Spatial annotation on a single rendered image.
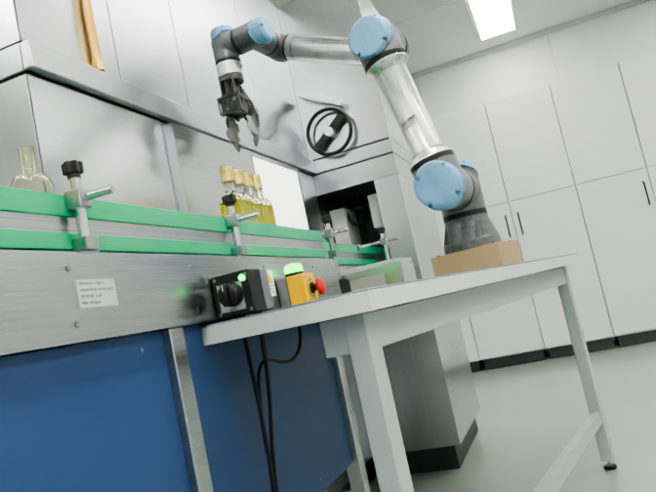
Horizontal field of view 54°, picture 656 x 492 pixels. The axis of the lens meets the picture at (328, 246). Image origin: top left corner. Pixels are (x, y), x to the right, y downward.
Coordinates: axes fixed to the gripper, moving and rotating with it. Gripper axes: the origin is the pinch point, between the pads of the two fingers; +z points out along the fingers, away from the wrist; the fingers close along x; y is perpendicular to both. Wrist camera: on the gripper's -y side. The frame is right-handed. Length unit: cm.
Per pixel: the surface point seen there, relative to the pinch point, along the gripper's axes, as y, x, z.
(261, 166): -34.9, -12.2, -2.3
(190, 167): 14.2, -12.0, 5.4
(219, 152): -4.6, -12.0, -2.0
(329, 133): -90, -2, -22
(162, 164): 23.3, -15.0, 5.1
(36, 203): 101, 14, 30
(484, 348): -370, 6, 107
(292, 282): 35, 20, 44
